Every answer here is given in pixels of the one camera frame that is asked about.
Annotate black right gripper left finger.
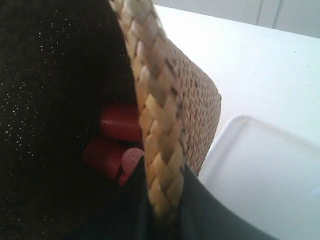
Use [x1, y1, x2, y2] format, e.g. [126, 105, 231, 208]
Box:
[74, 157, 157, 240]

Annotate red round objects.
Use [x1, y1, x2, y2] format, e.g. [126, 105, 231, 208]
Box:
[99, 103, 142, 143]

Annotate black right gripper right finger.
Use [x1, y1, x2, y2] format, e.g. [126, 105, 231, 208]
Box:
[172, 165, 275, 240]

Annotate dark red plastic piece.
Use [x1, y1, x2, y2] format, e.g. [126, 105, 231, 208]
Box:
[118, 147, 144, 186]

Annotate brown woven wicker basket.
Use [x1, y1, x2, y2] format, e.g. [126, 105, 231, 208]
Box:
[0, 0, 221, 240]

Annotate red sausage pieces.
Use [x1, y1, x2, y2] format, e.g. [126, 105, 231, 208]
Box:
[82, 137, 128, 181]

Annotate white square plastic tray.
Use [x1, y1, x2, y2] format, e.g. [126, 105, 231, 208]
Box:
[198, 115, 320, 240]

